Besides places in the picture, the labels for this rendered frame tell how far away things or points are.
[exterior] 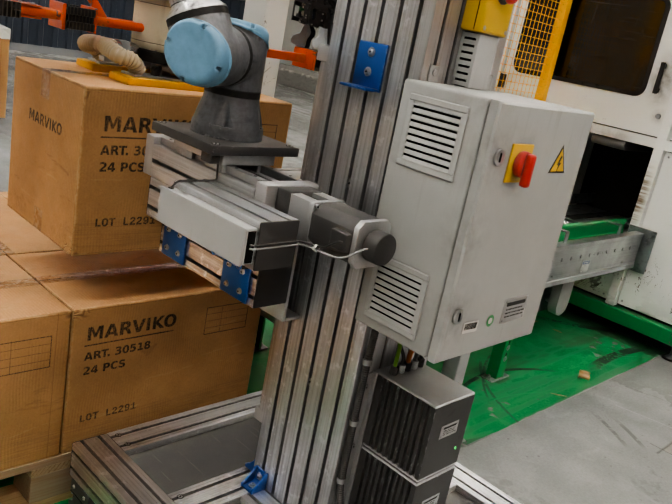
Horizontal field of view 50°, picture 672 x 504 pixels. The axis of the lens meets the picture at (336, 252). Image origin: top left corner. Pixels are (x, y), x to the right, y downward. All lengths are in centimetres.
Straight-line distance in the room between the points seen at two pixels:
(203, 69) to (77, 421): 102
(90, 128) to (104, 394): 69
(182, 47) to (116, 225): 61
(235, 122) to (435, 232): 48
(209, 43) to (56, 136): 62
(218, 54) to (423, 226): 47
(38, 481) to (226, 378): 58
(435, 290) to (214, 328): 96
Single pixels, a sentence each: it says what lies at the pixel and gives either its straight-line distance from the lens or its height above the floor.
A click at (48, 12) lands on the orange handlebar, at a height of 120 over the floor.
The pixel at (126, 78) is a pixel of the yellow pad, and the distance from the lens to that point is 185.
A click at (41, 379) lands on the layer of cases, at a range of 190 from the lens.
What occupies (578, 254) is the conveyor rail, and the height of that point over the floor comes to 54.
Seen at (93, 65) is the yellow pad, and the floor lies 109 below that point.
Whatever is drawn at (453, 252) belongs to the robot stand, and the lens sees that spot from 126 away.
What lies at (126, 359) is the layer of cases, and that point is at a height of 38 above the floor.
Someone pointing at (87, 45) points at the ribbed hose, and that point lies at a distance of 198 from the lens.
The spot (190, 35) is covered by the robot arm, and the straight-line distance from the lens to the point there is 136.
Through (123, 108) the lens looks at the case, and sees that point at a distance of 177.
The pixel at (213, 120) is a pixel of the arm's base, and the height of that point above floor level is 107.
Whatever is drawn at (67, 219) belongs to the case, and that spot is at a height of 75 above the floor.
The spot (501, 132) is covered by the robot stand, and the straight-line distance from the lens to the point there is 123.
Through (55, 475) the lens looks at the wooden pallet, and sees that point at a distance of 207.
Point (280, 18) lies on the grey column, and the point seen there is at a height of 129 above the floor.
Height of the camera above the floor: 129
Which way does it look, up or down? 17 degrees down
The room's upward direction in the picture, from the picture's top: 11 degrees clockwise
